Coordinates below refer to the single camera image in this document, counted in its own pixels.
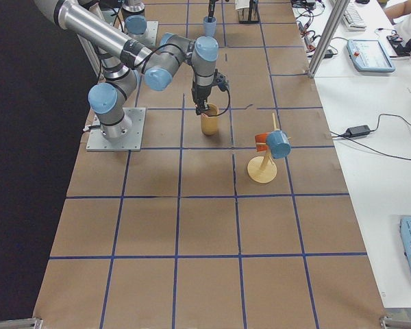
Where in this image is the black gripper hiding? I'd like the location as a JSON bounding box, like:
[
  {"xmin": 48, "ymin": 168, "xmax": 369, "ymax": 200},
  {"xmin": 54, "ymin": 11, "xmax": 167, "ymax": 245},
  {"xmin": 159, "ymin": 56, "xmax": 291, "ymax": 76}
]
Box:
[{"xmin": 191, "ymin": 0, "xmax": 228, "ymax": 114}]

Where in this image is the light blue plastic cup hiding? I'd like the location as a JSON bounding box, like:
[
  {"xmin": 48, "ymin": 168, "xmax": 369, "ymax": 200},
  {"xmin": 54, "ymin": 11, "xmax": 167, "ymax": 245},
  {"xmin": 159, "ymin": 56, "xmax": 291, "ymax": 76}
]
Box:
[{"xmin": 203, "ymin": 16, "xmax": 216, "ymax": 37}]

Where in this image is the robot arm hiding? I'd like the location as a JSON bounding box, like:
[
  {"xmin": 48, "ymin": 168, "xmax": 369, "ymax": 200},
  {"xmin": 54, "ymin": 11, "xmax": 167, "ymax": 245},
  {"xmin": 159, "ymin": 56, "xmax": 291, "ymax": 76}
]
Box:
[
  {"xmin": 35, "ymin": 1, "xmax": 229, "ymax": 141},
  {"xmin": 121, "ymin": 1, "xmax": 216, "ymax": 36}
]

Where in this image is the wooden bamboo cup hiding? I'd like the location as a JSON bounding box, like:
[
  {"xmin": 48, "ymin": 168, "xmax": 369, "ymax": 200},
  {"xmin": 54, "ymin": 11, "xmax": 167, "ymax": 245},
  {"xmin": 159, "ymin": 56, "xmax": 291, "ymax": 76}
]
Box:
[{"xmin": 200, "ymin": 104, "xmax": 219, "ymax": 136}]

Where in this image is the orange cup on stand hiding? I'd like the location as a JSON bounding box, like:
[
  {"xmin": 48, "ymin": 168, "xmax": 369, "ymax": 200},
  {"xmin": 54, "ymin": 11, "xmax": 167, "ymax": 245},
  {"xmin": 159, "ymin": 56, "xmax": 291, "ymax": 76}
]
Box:
[{"xmin": 255, "ymin": 132, "xmax": 269, "ymax": 152}]

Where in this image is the blue cup on stand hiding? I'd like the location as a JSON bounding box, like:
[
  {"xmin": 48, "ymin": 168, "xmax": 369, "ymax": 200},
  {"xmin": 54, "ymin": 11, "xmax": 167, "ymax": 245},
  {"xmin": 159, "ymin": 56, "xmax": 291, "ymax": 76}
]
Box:
[{"xmin": 266, "ymin": 130, "xmax": 291, "ymax": 159}]

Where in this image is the wooden mug tree stand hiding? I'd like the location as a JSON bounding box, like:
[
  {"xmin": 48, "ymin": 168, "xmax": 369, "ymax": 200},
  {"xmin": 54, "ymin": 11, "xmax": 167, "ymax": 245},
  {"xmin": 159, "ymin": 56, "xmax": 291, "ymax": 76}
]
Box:
[{"xmin": 247, "ymin": 112, "xmax": 280, "ymax": 184}]

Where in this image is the white keyboard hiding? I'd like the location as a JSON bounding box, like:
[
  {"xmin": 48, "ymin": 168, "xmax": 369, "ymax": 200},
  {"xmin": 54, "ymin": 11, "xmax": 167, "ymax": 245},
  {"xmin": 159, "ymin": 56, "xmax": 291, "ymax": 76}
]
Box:
[{"xmin": 342, "ymin": 2, "xmax": 367, "ymax": 32}]

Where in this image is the black power adapter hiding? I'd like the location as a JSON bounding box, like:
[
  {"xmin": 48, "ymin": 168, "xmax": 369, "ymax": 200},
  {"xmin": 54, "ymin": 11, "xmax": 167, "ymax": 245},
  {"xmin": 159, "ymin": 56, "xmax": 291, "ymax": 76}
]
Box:
[{"xmin": 343, "ymin": 125, "xmax": 372, "ymax": 138}]

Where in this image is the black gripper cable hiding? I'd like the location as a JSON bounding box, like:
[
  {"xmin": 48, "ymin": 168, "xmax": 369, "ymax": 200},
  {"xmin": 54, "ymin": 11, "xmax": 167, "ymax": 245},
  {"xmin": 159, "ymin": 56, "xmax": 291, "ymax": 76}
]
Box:
[{"xmin": 129, "ymin": 40, "xmax": 232, "ymax": 118}]

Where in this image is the black wire mug rack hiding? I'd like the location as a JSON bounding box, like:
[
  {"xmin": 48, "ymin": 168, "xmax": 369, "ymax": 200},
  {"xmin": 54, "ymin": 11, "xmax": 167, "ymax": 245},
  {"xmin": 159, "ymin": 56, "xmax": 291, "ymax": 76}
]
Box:
[{"xmin": 235, "ymin": 0, "xmax": 260, "ymax": 24}]

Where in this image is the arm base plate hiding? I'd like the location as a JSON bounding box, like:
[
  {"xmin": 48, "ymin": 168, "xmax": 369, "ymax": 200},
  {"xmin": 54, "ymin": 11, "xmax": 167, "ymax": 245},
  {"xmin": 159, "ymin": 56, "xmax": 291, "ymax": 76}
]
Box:
[
  {"xmin": 86, "ymin": 108, "xmax": 147, "ymax": 151},
  {"xmin": 123, "ymin": 21, "xmax": 159, "ymax": 48}
]

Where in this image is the aluminium frame post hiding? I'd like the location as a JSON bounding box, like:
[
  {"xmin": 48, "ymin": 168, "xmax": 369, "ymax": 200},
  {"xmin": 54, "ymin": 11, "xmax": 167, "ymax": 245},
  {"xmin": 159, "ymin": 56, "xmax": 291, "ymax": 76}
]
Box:
[{"xmin": 308, "ymin": 0, "xmax": 349, "ymax": 78}]

